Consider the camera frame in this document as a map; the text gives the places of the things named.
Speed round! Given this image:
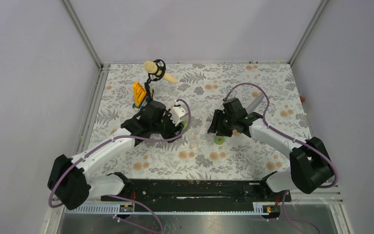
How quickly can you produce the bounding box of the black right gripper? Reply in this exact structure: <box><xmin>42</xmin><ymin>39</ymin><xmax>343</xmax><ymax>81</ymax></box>
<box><xmin>207</xmin><ymin>109</ymin><xmax>236</xmax><ymax>137</ymax></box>

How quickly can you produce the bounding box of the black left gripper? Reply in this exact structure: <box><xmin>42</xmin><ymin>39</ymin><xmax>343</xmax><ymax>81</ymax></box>
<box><xmin>152</xmin><ymin>109</ymin><xmax>184</xmax><ymax>142</ymax></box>

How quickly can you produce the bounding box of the green bottle cap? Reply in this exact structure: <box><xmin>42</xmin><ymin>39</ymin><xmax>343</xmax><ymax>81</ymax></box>
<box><xmin>214</xmin><ymin>136</ymin><xmax>225</xmax><ymax>145</ymax></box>

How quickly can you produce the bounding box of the green pill bottle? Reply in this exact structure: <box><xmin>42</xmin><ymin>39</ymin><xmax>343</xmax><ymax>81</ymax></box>
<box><xmin>177</xmin><ymin>120</ymin><xmax>188</xmax><ymax>132</ymax></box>

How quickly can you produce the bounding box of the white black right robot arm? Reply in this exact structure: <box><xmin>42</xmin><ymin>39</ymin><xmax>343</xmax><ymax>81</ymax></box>
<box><xmin>207</xmin><ymin>96</ymin><xmax>335</xmax><ymax>201</ymax></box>

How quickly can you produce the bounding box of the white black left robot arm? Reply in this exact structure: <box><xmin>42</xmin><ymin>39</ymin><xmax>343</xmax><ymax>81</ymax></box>
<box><xmin>47</xmin><ymin>99</ymin><xmax>191</xmax><ymax>210</ymax></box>

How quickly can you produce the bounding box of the floral patterned table mat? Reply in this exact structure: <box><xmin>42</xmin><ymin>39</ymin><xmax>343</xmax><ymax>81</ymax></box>
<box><xmin>95</xmin><ymin>63</ymin><xmax>311</xmax><ymax>180</ymax></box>

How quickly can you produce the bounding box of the yellow toy block piece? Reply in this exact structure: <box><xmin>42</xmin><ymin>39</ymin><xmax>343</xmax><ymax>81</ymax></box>
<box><xmin>132</xmin><ymin>82</ymin><xmax>147</xmax><ymax>109</ymax></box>

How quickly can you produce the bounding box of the grey cylinder tube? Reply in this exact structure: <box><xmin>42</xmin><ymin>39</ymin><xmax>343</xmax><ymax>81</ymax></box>
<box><xmin>245</xmin><ymin>95</ymin><xmax>264</xmax><ymax>114</ymax></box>

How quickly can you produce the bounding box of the cream microphone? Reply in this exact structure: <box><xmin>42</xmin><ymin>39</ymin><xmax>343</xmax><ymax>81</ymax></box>
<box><xmin>143</xmin><ymin>59</ymin><xmax>178</xmax><ymax>84</ymax></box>

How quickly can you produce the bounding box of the black tripod microphone stand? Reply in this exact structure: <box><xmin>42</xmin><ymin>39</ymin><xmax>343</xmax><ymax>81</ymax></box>
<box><xmin>133</xmin><ymin>59</ymin><xmax>167</xmax><ymax>112</ymax></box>

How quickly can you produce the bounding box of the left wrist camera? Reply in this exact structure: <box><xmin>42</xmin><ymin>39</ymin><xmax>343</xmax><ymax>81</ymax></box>
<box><xmin>169</xmin><ymin>101</ymin><xmax>187</xmax><ymax>126</ymax></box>

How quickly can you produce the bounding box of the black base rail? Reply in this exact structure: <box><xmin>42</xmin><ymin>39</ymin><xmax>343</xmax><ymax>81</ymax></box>
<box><xmin>101</xmin><ymin>174</ymin><xmax>291</xmax><ymax>213</ymax></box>

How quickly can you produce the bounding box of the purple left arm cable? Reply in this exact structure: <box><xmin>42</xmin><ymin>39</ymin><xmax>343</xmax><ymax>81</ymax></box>
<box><xmin>48</xmin><ymin>98</ymin><xmax>192</xmax><ymax>209</ymax></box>

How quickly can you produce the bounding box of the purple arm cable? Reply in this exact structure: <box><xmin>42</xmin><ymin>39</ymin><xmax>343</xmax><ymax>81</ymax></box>
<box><xmin>48</xmin><ymin>98</ymin><xmax>192</xmax><ymax>209</ymax></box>
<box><xmin>224</xmin><ymin>82</ymin><xmax>339</xmax><ymax>190</ymax></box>

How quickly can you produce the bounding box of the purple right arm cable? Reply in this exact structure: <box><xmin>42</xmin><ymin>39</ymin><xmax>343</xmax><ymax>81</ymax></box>
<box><xmin>224</xmin><ymin>82</ymin><xmax>339</xmax><ymax>190</ymax></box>

